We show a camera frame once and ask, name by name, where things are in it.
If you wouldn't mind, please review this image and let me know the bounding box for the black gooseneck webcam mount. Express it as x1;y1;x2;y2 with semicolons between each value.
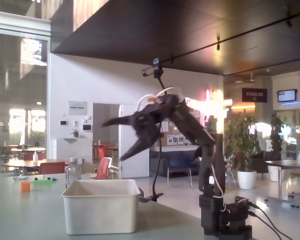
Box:
137;58;166;204

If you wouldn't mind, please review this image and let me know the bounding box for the clear plastic water bottle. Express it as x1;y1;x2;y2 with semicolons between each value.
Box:
65;156;83;190

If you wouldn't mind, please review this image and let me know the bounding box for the green flat block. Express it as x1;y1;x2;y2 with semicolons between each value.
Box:
32;177;54;186

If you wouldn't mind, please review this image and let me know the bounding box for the dark wooden table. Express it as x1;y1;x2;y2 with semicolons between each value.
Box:
264;159;300;209

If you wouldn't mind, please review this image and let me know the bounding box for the tall climbing green plant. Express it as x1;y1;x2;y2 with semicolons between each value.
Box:
204;115;221;137

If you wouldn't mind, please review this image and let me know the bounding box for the round wooden table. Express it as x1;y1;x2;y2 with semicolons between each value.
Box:
4;159;71;176

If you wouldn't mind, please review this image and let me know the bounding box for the black foodlab sign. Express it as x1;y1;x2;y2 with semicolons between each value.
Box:
241;87;268;103

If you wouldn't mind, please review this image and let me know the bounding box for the wall monitor screen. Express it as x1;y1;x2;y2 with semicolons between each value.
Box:
276;89;298;103

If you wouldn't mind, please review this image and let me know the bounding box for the white wall notice sign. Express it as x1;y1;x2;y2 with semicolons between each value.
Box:
68;100;88;116

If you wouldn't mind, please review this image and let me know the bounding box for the white round planter pot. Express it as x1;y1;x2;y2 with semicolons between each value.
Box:
236;170;258;190

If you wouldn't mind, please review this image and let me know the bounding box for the white plastic bin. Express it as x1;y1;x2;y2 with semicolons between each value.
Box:
61;178;142;236

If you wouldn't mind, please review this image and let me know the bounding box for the blue armchair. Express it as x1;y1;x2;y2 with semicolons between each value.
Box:
166;156;200;189

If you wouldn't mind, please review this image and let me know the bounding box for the white door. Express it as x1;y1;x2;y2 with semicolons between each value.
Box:
119;104;150;180

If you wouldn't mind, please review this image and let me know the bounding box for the cork bulletin board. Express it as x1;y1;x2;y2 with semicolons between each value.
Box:
149;105;202;148

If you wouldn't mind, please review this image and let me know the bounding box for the black base cable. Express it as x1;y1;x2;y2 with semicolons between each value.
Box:
248;201;295;240
248;210;284;240

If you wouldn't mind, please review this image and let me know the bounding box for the slim green potted plant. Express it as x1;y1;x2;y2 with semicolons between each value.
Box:
269;114;285;161

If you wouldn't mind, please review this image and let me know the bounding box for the red chair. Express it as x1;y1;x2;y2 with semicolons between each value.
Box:
38;161;66;175

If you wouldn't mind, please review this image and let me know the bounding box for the large leafy potted plant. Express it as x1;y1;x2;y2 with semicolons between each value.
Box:
224;109;262;176

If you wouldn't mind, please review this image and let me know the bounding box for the coral plastic chair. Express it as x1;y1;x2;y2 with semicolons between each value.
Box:
92;157;114;181

